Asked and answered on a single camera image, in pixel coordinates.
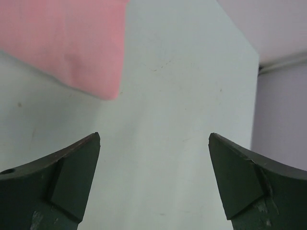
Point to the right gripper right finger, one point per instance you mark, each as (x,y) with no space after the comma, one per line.
(258,193)

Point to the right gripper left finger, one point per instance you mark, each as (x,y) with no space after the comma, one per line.
(50,193)

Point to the right aluminium corner post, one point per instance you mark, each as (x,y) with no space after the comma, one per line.
(283,62)

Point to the pink t-shirt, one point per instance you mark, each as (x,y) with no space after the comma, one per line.
(80,42)

